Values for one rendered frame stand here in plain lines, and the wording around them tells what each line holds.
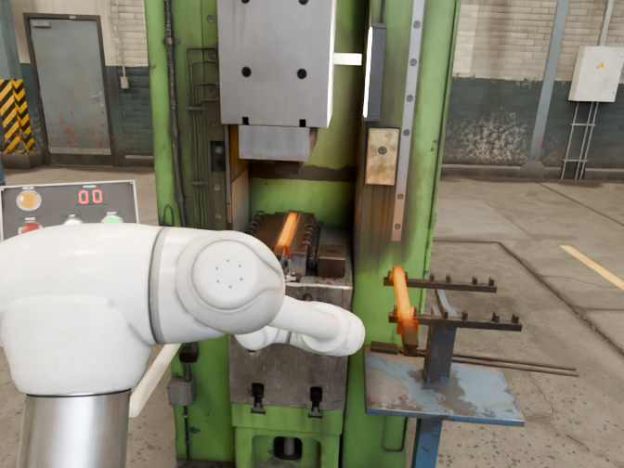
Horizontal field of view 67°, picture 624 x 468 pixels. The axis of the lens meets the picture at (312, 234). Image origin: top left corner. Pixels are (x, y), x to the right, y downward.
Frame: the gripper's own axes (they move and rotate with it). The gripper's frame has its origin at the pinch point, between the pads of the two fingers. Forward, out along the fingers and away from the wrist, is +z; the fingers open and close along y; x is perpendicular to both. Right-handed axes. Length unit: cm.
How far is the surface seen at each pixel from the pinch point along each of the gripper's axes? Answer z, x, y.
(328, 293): -1.2, -10.8, 15.0
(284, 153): 6.5, 29.1, 0.8
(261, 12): 8, 65, -6
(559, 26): 632, 94, 316
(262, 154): 6.4, 28.5, -5.6
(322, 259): 5.2, -2.6, 12.7
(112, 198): -1.8, 16.1, -47.0
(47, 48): 568, 45, -412
